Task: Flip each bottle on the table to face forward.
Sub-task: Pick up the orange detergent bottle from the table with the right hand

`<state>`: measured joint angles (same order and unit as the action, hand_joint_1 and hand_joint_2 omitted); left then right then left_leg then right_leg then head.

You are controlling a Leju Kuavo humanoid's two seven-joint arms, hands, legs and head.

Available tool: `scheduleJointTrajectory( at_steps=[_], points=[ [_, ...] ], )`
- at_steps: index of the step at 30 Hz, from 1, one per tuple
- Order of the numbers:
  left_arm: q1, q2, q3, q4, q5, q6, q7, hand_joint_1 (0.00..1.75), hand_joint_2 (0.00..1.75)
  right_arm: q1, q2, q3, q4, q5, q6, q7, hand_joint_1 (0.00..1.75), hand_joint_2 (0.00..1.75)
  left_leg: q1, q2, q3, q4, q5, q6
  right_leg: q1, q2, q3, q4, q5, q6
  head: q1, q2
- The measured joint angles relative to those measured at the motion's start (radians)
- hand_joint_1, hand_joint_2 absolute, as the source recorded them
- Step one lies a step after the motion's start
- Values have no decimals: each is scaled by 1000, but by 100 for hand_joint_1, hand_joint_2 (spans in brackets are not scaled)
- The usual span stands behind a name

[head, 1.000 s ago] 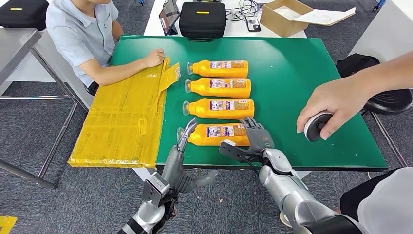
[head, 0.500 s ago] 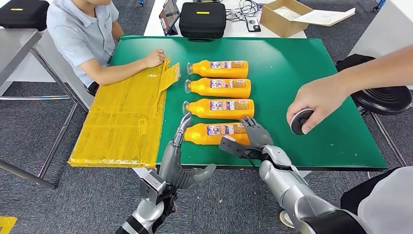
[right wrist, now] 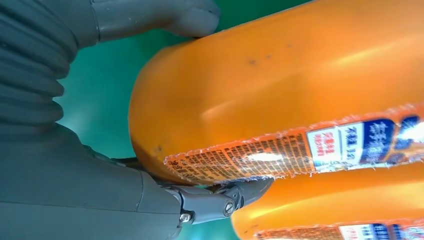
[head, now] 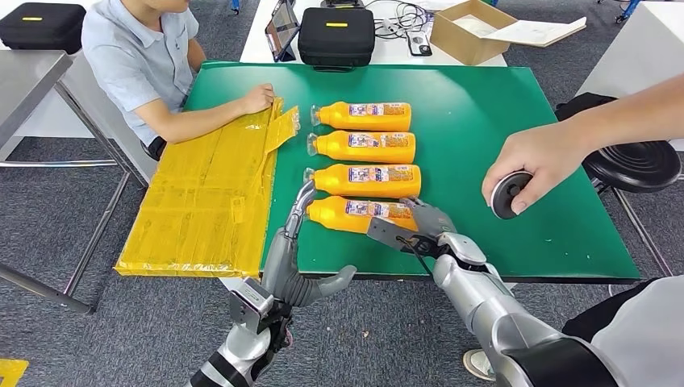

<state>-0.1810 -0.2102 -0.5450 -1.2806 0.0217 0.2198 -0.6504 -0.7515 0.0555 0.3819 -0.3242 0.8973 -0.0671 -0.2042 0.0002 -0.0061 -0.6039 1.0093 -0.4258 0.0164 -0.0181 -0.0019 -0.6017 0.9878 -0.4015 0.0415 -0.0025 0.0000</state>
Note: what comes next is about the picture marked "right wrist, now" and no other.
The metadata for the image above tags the green table mat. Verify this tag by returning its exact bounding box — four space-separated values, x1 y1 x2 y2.
54 0 312 240

